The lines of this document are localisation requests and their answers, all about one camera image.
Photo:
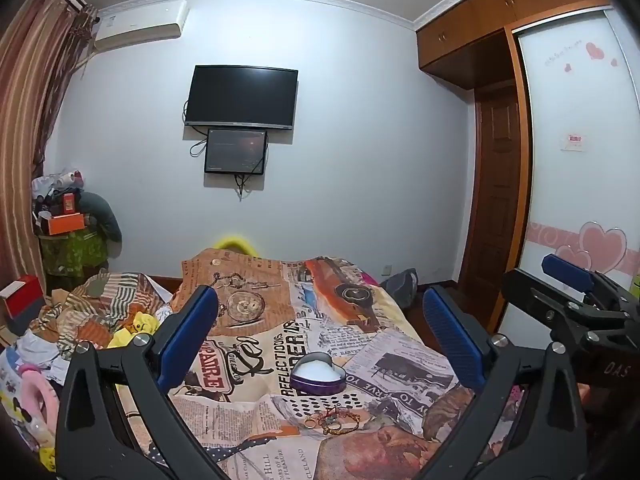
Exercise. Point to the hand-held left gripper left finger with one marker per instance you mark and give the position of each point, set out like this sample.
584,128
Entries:
186,342

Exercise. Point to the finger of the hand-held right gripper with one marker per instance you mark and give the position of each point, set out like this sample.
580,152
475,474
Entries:
542,305
567,271

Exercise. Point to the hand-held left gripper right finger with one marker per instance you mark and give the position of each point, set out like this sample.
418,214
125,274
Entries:
452,342

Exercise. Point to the purple heart-shaped tin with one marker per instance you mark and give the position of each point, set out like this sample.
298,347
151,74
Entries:
316,374

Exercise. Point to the blue bead earring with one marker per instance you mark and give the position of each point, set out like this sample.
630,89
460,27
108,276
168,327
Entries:
329,411

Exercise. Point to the dark backpack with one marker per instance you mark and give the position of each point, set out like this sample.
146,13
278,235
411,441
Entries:
402,285

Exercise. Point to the white heart-print wardrobe door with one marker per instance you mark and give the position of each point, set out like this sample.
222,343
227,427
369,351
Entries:
575,185

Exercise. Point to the striped orange quilt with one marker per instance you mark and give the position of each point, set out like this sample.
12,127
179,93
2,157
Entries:
100,300

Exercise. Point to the newspaper print blanket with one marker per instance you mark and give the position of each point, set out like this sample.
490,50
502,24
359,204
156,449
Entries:
280,310

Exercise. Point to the yellow plastic item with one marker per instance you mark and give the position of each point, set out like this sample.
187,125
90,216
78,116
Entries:
235,242

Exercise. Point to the brown wooden door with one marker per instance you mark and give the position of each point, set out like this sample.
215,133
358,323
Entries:
495,185

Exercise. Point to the green patterned cloth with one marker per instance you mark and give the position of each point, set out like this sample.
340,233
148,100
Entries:
75,255

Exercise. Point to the pink plush toy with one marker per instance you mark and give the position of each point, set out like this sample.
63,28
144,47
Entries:
35,395

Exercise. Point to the red and white box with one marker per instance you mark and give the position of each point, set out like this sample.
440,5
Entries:
22,300

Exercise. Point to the orange box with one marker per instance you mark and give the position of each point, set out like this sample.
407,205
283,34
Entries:
62,223

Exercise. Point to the pile of clutter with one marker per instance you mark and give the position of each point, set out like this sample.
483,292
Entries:
55,190

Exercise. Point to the wooden overhead cabinet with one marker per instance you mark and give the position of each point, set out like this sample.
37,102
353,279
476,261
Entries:
480,30

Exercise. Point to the striped brown curtain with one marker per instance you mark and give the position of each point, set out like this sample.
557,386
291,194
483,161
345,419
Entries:
27,120

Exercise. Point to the white air conditioner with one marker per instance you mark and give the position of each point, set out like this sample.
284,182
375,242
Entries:
140,25

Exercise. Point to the small black wall monitor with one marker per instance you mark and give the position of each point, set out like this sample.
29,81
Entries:
235,151

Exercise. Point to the black wall television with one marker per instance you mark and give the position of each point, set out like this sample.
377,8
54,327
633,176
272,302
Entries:
242,95

